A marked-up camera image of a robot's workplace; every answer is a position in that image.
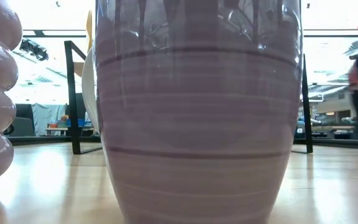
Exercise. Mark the dark office chair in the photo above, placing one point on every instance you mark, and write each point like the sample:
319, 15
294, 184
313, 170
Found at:
23, 124

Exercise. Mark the low table with colourful items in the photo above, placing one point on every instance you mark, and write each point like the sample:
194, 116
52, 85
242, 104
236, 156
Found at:
59, 124

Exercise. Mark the yellow mug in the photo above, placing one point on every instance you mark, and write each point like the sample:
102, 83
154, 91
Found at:
89, 31

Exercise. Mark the grey cloth cover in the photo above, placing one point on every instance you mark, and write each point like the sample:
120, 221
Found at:
47, 116

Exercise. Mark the black panel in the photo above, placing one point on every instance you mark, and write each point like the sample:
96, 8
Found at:
81, 105

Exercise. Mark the cluttered storage shelf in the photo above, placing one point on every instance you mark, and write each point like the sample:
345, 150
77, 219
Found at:
299, 130

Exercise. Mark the wooden workbench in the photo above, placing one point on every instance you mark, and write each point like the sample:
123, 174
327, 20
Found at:
334, 127

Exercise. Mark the wooden rack black metal legs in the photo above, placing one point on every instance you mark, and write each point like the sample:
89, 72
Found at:
70, 93

